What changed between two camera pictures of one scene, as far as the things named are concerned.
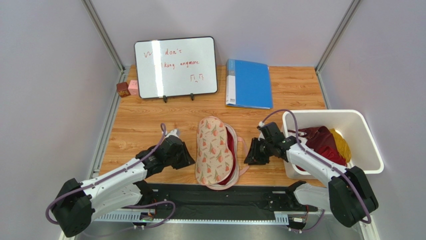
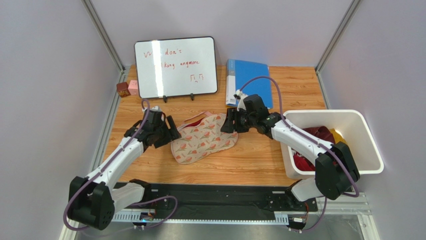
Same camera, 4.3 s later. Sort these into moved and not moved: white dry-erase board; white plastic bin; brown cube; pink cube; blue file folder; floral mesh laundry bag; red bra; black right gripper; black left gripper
Moved: black left gripper; black right gripper; floral mesh laundry bag; red bra
Not moved: white plastic bin; brown cube; blue file folder; white dry-erase board; pink cube
